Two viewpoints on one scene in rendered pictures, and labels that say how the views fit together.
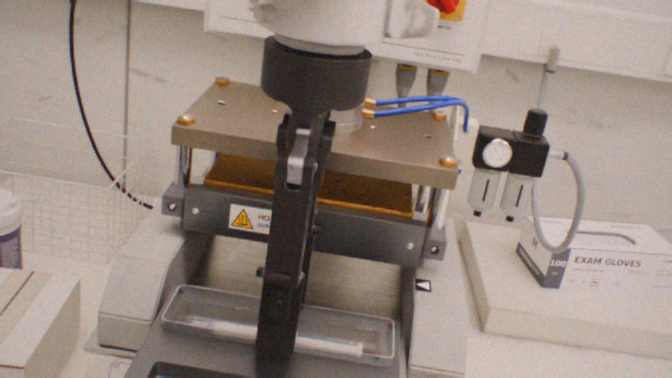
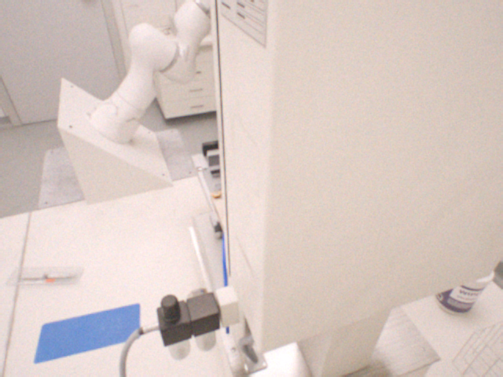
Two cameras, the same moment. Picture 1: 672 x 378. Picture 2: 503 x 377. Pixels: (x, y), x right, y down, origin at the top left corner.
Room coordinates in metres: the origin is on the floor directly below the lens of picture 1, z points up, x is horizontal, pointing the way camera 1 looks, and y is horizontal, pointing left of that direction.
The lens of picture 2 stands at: (1.13, -0.22, 1.53)
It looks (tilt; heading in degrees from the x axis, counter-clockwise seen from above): 38 degrees down; 160
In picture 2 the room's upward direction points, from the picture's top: straight up
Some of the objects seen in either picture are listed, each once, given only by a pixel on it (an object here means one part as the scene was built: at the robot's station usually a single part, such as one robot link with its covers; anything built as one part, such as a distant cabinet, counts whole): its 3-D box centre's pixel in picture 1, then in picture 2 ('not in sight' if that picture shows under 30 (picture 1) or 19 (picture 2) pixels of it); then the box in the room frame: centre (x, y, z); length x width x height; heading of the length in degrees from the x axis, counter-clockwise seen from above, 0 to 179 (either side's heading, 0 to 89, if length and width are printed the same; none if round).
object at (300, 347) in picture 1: (280, 330); not in sight; (0.49, 0.03, 1.00); 0.18 x 0.06 x 0.02; 89
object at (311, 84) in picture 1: (310, 106); not in sight; (0.49, 0.03, 1.19); 0.08 x 0.08 x 0.09
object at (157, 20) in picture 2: not in sight; (207, 16); (-2.37, 0.67, 0.80); 1.29 x 0.04 x 0.10; 91
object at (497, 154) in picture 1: (504, 165); (191, 320); (0.83, -0.20, 1.05); 0.15 x 0.05 x 0.15; 89
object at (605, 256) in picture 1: (596, 254); not in sight; (1.08, -0.45, 0.83); 0.23 x 0.12 x 0.07; 101
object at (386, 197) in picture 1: (325, 159); not in sight; (0.71, 0.01, 1.07); 0.22 x 0.17 x 0.10; 89
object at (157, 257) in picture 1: (166, 250); not in sight; (0.64, 0.16, 0.97); 0.25 x 0.05 x 0.07; 179
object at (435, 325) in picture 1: (431, 298); (214, 247); (0.63, -0.12, 0.97); 0.26 x 0.05 x 0.07; 179
